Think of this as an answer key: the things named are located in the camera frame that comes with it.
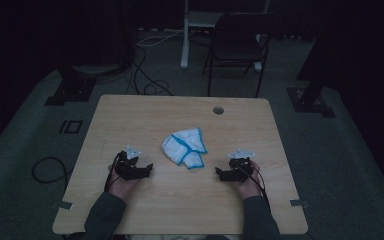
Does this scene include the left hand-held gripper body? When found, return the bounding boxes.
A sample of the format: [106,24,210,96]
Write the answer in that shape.
[114,144,142,182]

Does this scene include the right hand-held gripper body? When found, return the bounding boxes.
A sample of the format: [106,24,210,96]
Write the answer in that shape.
[227,148,257,184]

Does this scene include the white cloth with blue edge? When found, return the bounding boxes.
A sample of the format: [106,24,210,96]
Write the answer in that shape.
[161,127,209,170]

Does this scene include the person's right hand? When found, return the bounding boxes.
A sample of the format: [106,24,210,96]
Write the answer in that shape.
[232,160,264,201]

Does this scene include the person's left hand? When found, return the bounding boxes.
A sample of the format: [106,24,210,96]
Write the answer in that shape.
[107,164,138,203]

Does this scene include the grey round stand base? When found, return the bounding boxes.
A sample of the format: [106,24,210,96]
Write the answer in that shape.
[71,62,125,77]

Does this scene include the black folding chair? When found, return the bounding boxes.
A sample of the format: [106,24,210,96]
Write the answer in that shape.
[202,12,283,99]

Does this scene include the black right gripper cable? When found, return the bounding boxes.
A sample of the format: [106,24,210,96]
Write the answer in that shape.
[241,164,270,205]

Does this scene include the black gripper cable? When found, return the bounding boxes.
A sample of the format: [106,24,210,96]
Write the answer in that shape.
[241,164,270,205]
[103,152,123,194]

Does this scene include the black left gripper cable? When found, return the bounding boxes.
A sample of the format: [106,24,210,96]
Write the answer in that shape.
[103,152,123,194]

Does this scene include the black tangled floor cables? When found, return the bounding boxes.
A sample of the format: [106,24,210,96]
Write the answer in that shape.
[125,43,175,97]

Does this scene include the black stand with base plate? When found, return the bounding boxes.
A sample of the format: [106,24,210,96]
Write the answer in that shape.
[44,64,98,107]
[286,0,337,119]

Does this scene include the white floor cable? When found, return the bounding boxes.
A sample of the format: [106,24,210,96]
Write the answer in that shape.
[135,29,185,48]

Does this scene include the white desk frame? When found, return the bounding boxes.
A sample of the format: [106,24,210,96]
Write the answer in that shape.
[180,0,271,73]

